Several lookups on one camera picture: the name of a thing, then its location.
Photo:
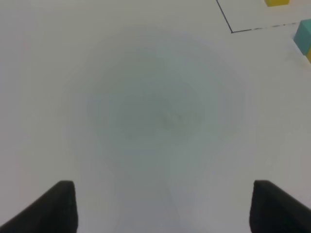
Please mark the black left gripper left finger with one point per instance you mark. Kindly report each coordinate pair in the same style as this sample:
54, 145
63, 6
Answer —
54, 212

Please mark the template yellow cube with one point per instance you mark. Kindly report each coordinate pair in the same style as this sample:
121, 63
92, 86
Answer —
272, 3

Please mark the teal cube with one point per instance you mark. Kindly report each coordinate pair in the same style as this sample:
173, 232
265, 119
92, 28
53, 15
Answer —
302, 36

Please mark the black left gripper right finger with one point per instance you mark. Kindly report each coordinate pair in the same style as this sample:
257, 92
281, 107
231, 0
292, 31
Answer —
275, 211

